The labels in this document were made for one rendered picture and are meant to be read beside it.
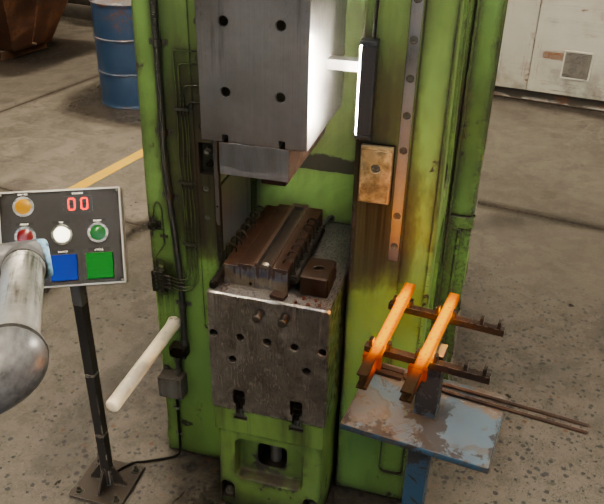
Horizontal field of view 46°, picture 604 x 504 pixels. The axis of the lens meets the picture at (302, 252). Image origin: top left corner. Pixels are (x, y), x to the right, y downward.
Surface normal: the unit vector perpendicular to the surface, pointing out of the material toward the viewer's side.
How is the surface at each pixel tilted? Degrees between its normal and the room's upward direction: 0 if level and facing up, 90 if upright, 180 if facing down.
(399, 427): 0
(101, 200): 60
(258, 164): 90
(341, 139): 90
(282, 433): 90
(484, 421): 0
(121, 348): 0
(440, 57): 90
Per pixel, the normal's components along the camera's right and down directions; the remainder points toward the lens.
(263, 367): -0.26, 0.47
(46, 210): 0.15, 0.00
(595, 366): 0.02, -0.87
